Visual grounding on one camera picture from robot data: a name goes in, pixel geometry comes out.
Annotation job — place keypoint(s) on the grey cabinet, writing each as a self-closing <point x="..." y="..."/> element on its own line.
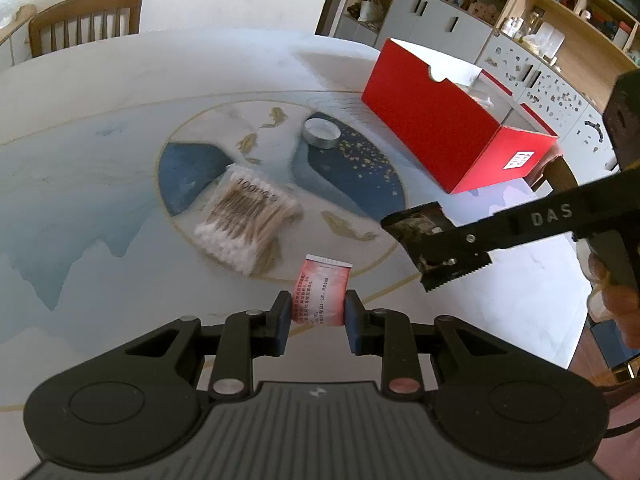
<point x="430" y="17"/>

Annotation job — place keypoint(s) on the red cardboard box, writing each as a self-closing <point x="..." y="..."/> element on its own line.
<point x="430" y="125"/>

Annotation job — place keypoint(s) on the cotton swab bag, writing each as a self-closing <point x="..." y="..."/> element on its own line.
<point x="245" y="215"/>

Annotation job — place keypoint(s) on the white perforated cabinet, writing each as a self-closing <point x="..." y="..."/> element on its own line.
<point x="545" y="85"/>

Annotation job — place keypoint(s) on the glass jars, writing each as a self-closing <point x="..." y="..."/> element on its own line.
<point x="537" y="32"/>

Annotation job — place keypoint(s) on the silver round tin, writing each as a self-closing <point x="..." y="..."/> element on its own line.
<point x="321" y="132"/>

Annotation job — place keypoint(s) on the white bag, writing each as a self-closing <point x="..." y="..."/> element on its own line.
<point x="371" y="9"/>

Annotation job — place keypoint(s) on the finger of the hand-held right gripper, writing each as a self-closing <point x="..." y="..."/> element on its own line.
<point x="465" y="260"/>

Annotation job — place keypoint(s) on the pink packet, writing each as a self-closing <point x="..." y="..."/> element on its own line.
<point x="322" y="290"/>

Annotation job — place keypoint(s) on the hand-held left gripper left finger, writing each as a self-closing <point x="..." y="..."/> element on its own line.
<point x="282" y="332"/>

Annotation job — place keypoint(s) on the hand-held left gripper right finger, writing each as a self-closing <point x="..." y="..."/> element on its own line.
<point x="352" y="332"/>

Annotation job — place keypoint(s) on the white sideboard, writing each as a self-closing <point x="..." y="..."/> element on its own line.
<point x="15" y="45"/>

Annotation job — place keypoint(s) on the person's right hand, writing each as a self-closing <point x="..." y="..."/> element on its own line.
<point x="622" y="315"/>

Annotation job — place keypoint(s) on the wooden chair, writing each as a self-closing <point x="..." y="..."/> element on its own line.
<point x="85" y="15"/>
<point x="562" y="175"/>

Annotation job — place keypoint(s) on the dark snack packet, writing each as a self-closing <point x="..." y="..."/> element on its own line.
<point x="415" y="219"/>

